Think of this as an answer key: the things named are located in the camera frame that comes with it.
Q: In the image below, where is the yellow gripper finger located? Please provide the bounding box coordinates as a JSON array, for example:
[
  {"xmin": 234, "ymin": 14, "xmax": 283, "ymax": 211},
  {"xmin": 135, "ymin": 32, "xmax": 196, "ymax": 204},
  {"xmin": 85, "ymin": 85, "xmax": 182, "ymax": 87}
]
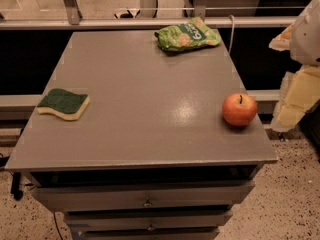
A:
[
  {"xmin": 269, "ymin": 24, "xmax": 294, "ymax": 51},
  {"xmin": 270, "ymin": 65, "xmax": 320, "ymax": 132}
]

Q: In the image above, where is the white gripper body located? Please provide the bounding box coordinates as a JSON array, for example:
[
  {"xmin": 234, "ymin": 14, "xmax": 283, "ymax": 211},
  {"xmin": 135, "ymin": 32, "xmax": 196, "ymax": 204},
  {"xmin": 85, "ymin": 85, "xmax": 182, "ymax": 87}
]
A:
[{"xmin": 290, "ymin": 0, "xmax": 320, "ymax": 66}]

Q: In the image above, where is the red yellow apple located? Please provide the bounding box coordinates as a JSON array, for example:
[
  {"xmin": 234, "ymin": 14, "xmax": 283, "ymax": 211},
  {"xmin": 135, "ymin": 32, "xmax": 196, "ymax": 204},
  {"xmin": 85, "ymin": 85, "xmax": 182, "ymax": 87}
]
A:
[{"xmin": 222, "ymin": 93, "xmax": 257, "ymax": 127}]

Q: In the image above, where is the green rice chip bag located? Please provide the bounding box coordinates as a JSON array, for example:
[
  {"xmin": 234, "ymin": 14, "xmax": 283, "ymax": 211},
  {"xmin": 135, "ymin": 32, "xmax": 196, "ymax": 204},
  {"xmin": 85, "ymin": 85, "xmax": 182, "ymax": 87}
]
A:
[{"xmin": 154, "ymin": 17, "xmax": 222, "ymax": 52}]

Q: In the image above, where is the grey drawer cabinet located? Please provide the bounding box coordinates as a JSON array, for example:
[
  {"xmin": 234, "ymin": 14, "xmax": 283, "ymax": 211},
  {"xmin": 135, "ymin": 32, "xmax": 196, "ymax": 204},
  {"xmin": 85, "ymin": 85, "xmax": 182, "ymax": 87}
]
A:
[{"xmin": 23, "ymin": 163, "xmax": 264, "ymax": 240}]

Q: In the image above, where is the green yellow sponge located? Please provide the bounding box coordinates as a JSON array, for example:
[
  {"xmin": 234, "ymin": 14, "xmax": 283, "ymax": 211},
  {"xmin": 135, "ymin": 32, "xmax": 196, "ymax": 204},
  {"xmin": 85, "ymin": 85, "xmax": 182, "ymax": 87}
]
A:
[{"xmin": 36, "ymin": 88, "xmax": 90, "ymax": 121}]

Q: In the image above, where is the white cable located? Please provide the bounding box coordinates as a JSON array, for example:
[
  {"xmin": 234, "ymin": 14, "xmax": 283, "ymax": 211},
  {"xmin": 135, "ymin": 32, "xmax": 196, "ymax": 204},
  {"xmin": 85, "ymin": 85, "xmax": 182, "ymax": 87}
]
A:
[{"xmin": 227, "ymin": 14, "xmax": 236, "ymax": 56}]

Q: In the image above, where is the metal railing frame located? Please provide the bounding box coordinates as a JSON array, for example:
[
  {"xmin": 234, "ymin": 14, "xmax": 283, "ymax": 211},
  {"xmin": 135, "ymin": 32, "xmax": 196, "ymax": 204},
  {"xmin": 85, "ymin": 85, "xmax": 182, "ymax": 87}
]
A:
[{"xmin": 0, "ymin": 0, "xmax": 296, "ymax": 30}]

